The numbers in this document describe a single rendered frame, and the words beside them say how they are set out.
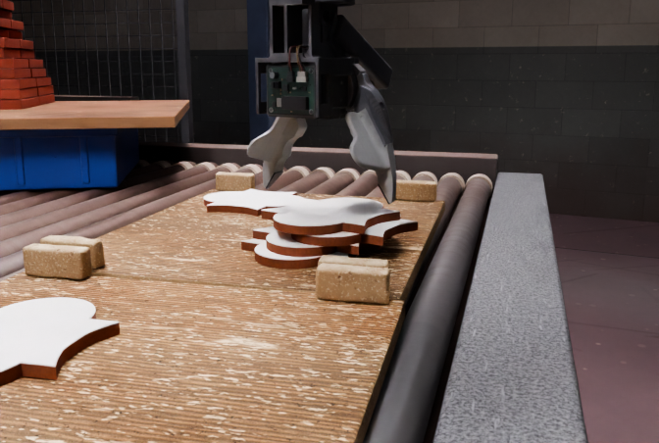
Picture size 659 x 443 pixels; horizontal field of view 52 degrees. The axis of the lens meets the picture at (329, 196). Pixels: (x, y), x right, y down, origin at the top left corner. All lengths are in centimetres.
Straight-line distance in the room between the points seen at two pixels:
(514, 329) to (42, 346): 34
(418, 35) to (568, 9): 112
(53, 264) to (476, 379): 37
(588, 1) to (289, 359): 494
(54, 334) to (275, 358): 15
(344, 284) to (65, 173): 72
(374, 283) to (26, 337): 25
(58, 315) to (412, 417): 26
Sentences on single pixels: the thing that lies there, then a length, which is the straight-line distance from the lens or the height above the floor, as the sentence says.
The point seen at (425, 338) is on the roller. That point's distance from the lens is 52.
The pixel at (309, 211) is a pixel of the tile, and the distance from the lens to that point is 68.
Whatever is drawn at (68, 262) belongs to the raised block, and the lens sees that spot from 63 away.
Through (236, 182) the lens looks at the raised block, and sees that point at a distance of 99.
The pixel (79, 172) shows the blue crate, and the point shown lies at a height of 95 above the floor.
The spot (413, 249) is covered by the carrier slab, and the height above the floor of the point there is 94.
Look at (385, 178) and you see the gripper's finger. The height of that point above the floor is 101.
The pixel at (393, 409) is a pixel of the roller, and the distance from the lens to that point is 42.
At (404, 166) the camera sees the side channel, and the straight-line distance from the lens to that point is 131.
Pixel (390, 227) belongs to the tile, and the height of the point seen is 96.
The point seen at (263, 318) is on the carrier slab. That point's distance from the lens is 51.
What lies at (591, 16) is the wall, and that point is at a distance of 527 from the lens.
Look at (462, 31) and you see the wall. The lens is 540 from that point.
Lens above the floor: 112
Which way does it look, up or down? 11 degrees down
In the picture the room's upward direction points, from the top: straight up
